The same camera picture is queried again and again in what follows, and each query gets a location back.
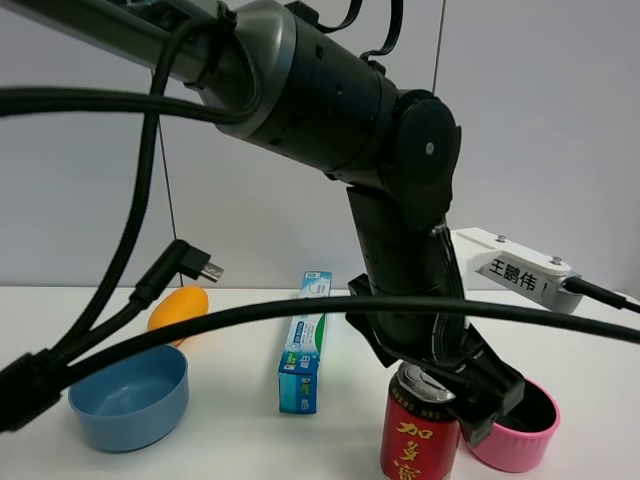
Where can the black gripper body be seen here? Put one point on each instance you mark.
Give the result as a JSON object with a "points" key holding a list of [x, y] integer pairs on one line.
{"points": [[452, 351]]}

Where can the red drink can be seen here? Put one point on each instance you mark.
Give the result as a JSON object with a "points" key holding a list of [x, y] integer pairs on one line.
{"points": [[420, 436]]}

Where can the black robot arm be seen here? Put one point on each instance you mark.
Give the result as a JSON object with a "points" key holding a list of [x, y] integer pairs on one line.
{"points": [[271, 75]]}

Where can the pink toy saucepan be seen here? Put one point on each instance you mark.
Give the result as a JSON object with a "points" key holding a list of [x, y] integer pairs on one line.
{"points": [[519, 440]]}

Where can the blue toothpaste box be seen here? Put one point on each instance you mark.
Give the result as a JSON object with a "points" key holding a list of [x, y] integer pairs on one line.
{"points": [[299, 364]]}

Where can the yellow toy mango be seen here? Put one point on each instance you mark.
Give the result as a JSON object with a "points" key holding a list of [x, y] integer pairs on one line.
{"points": [[183, 304]]}

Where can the blue plastic bowl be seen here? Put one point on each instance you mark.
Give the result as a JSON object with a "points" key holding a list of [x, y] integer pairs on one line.
{"points": [[133, 403]]}

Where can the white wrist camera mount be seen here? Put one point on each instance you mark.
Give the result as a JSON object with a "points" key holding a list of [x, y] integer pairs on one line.
{"points": [[535, 276]]}

